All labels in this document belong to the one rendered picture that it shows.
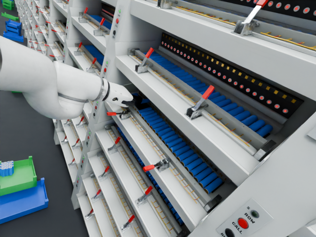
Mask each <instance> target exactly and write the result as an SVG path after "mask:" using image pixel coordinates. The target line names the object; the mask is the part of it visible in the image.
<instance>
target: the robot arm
mask: <svg viewBox="0 0 316 237"><path fill-rule="evenodd" d="M0 90H4V91H16V92H22V94H23V96H24V97H25V99H26V101H27V102H28V104H29V105H30V106H31V107H32V108H34V109H35V110H36V111H37V112H38V113H40V114H42V115H44V116H46V117H48V118H51V119H57V120H65V119H75V118H77V117H79V116H80V115H81V113H82V111H83V108H84V104H85V101H86V100H87V99H88V100H93V101H95V102H101V101H107V102H109V103H112V104H115V105H118V106H122V107H128V106H131V107H134V106H140V104H141V102H142V100H141V99H139V97H138V96H136V95H131V94H130V93H129V92H128V90H127V89H126V88H125V87H124V86H121V85H118V84H115V83H111V82H108V81H107V80H106V79H104V78H101V77H99V76H96V75H94V74H91V73H88V72H86V71H83V70H80V69H77V68H74V67H72V66H69V65H66V64H64V63H61V62H58V61H54V62H52V61H51V60H50V59H49V58H48V57H47V56H45V55H44V54H42V53H40V52H38V51H35V50H33V49H31V48H28V47H26V46H23V45H21V44H18V43H16V42H14V41H11V40H9V39H6V38H4V37H2V36H0Z"/></svg>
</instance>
